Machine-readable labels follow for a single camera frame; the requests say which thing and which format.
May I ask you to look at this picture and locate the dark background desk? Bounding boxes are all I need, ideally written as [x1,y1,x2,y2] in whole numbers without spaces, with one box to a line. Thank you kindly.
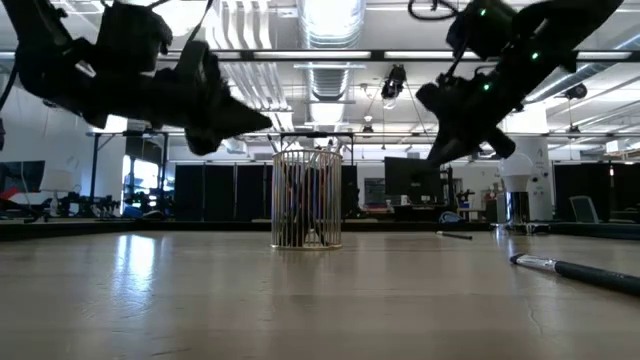
[392,202,494,224]

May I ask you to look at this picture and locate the black overhead beam light strips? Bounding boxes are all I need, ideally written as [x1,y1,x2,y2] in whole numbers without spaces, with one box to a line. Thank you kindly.
[159,48,640,63]

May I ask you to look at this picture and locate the black overhead camera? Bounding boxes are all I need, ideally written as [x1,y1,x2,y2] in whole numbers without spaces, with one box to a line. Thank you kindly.
[379,63,408,101]

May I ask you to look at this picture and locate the black background equipment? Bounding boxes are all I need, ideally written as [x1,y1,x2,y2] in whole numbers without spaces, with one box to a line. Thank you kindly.
[47,192,124,220]

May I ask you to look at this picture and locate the black aluminium table frame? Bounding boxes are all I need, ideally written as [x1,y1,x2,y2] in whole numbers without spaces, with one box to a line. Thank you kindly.
[0,218,640,243]

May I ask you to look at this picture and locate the white bulb lamp chrome base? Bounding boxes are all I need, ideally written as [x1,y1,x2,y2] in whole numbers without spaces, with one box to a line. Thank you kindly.
[492,152,551,236]

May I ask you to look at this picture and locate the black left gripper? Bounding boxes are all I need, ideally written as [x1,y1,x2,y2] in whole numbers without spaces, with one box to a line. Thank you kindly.
[154,42,274,156]

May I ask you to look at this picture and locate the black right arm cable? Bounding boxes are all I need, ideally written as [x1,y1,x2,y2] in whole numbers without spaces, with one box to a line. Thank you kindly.
[407,0,464,23]

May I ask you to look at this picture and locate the white round column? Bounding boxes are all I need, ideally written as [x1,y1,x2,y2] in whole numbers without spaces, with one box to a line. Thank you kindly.
[503,135,554,223]

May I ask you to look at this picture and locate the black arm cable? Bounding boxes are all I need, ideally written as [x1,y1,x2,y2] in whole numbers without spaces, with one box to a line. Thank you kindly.
[407,0,464,23]
[172,0,216,69]

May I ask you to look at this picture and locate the grey office chair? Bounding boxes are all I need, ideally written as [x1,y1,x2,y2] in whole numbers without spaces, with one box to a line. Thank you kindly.
[569,195,602,225]

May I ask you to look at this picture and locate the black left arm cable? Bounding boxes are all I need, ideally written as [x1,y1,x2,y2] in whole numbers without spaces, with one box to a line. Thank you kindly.
[172,0,216,69]

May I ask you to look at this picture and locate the black partition wall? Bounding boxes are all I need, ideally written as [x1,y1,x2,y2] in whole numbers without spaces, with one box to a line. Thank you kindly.
[173,163,359,222]
[552,162,640,225]

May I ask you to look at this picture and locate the round black ceiling fixture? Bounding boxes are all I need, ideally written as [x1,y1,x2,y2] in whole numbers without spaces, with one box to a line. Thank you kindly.
[564,82,589,101]

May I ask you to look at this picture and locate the white ceiling pipe bundle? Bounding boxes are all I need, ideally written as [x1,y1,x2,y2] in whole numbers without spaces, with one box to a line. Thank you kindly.
[207,0,297,134]

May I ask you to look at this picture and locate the black computer monitor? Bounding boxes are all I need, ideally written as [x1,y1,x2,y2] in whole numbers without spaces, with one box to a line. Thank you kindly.
[383,156,444,206]
[0,159,46,194]

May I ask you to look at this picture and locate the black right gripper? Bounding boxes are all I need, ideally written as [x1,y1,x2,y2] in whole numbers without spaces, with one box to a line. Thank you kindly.
[417,72,521,164]

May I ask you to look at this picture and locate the silver ventilation duct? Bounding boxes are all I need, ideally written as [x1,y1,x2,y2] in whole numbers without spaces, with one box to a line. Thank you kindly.
[297,0,367,104]

